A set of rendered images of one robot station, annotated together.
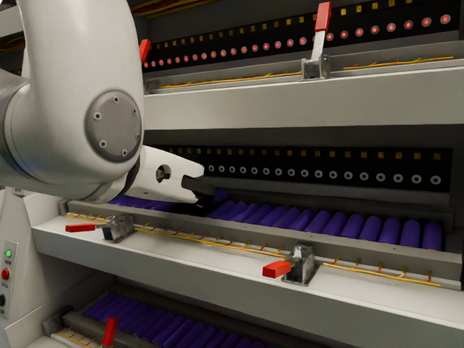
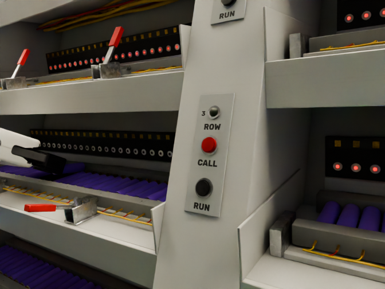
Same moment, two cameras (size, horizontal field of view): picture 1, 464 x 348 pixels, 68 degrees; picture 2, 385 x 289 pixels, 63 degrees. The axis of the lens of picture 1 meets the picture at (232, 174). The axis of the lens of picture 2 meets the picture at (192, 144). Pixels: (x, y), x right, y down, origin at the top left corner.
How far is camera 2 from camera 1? 0.26 m
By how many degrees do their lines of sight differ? 5
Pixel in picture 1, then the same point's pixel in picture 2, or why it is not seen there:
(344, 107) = (111, 98)
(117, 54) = not seen: outside the picture
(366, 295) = (106, 231)
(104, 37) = not seen: outside the picture
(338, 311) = (87, 242)
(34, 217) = not seen: outside the picture
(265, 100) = (73, 93)
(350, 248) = (117, 200)
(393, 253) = (137, 203)
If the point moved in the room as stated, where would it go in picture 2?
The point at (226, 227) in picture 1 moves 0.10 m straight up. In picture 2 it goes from (55, 187) to (66, 127)
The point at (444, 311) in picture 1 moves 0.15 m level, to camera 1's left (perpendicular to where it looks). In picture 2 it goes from (142, 241) to (17, 221)
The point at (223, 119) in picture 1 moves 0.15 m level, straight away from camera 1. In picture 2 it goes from (53, 107) to (85, 125)
